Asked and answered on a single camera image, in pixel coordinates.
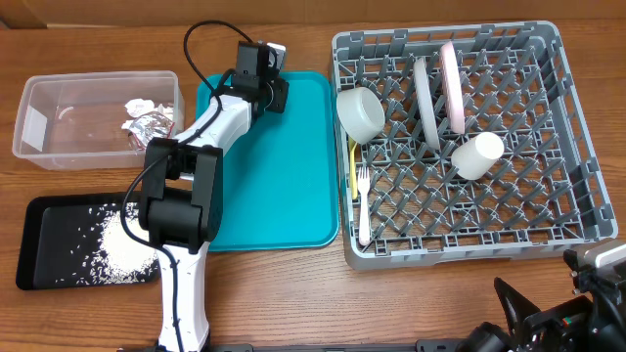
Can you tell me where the grey bowl of rice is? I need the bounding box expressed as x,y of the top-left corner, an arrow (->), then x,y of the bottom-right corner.
336,87 -> 385,145

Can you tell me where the red snack wrapper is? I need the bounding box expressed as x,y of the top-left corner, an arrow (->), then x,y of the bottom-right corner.
127,111 -> 174,150

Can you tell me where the white napkin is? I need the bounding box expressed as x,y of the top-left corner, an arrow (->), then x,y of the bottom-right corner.
121,98 -> 175,130

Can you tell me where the white round plate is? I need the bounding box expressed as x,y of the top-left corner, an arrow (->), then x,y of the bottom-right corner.
413,58 -> 440,151

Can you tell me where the pink round plate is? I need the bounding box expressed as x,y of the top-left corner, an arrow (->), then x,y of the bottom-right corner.
439,41 -> 466,134

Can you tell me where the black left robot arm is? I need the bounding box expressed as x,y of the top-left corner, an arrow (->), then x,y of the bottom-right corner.
139,73 -> 289,351

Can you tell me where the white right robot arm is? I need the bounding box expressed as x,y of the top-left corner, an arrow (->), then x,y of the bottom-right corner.
456,240 -> 625,352

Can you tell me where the grey dishwasher rack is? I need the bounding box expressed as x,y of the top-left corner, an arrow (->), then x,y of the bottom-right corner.
332,21 -> 618,270

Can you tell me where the teal plastic tray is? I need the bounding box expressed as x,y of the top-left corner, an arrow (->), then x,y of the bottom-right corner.
209,71 -> 339,252

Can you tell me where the yellow plastic spoon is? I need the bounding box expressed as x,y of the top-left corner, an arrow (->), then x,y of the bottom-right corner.
348,137 -> 358,199

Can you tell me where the white plastic fork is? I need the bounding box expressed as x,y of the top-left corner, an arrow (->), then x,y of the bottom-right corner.
357,165 -> 371,246

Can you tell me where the white plastic cup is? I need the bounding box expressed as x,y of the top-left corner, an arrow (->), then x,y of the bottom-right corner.
451,132 -> 505,181

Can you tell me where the clear plastic bin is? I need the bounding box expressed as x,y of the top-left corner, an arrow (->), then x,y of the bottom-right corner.
12,70 -> 185,170

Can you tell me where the spilled white rice pile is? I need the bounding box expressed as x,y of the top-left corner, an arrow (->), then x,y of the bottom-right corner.
53,202 -> 158,286

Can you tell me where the black tray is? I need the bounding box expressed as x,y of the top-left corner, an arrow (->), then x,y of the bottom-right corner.
15,192 -> 164,291

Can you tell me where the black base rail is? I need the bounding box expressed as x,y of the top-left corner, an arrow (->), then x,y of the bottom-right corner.
116,339 -> 470,352

